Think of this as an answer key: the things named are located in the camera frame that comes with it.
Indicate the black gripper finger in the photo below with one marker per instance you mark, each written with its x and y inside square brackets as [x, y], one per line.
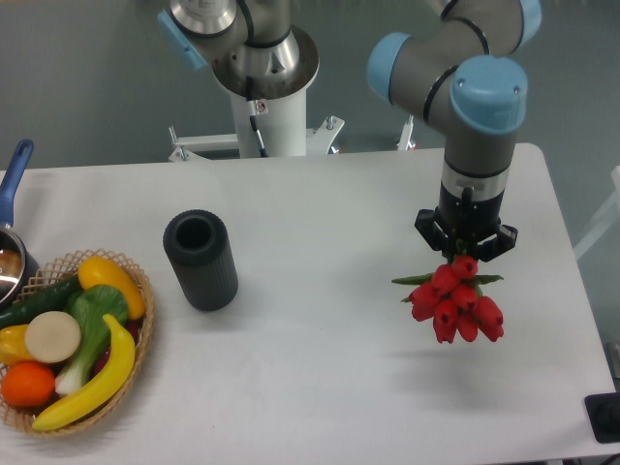
[500, 242]
[436, 232]

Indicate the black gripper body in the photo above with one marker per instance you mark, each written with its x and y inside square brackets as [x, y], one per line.
[469, 207]

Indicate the red tulip bouquet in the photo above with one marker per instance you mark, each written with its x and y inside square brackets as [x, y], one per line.
[452, 299]

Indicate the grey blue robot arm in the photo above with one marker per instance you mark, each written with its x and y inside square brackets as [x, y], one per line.
[461, 82]

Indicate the black device at table edge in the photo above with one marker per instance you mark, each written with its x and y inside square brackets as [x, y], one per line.
[603, 413]

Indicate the dark grey ribbed vase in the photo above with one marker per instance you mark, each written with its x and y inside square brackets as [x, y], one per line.
[198, 247]

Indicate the yellow lemon squash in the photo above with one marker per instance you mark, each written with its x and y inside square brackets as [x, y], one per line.
[98, 270]

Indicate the green bok choy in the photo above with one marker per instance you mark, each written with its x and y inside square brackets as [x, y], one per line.
[88, 308]

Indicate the woven wicker basket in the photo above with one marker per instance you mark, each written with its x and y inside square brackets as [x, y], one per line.
[21, 419]

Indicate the yellow banana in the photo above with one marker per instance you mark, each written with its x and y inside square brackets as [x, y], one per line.
[99, 389]

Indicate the green cucumber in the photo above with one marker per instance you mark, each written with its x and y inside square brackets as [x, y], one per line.
[50, 298]

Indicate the beige round disc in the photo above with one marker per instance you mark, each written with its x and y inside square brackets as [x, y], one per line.
[52, 337]

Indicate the yellow bell pepper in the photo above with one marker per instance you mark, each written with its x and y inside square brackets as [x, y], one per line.
[13, 348]

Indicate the orange fruit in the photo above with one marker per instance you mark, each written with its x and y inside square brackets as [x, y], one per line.
[28, 384]

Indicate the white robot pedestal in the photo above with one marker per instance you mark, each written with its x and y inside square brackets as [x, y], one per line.
[267, 89]

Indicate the blue handled saucepan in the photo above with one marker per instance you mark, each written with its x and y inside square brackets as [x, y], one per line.
[17, 264]

